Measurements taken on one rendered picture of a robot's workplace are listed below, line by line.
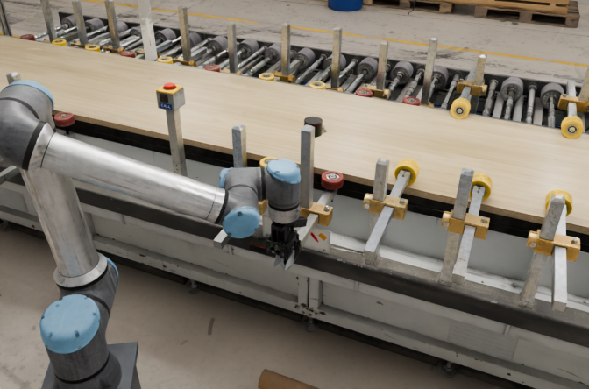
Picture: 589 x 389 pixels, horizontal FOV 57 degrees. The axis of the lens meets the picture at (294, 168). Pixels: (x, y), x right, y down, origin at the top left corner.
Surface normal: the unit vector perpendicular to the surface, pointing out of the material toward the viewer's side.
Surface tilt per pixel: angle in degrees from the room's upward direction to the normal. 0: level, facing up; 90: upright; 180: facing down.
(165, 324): 0
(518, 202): 0
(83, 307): 5
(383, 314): 90
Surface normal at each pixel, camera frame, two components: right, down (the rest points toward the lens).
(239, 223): 0.18, 0.55
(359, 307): -0.39, 0.48
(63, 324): 0.01, -0.80
